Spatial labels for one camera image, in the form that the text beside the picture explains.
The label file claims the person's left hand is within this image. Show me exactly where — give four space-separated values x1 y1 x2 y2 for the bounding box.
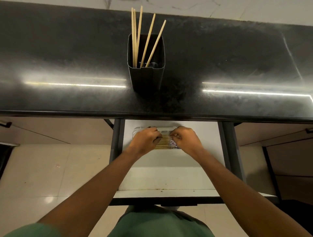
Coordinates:
127 127 162 158

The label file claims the pile of wooden chopsticks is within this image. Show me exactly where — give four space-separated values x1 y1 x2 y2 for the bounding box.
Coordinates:
154 135 180 150

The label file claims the clear plastic tray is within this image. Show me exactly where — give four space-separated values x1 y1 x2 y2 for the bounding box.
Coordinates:
132 126 181 150

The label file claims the person's right hand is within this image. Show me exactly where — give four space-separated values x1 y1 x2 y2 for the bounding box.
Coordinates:
169 126 204 157

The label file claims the person's green shirt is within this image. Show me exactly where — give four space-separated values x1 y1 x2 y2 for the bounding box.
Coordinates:
4 205 216 237

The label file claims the black square chopstick holder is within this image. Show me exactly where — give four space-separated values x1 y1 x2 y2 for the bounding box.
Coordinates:
127 34 166 96

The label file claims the person's left forearm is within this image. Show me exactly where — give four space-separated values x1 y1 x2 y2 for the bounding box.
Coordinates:
37 146 138 237

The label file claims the person's right forearm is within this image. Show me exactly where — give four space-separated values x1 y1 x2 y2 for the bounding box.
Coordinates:
193 146 313 237

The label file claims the white drawer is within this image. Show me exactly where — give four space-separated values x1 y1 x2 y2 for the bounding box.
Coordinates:
109 119 280 206

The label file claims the wooden chopstick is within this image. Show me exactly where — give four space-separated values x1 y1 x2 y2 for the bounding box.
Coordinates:
134 9 137 68
140 13 156 68
136 6 143 60
131 7 135 68
145 20 167 68

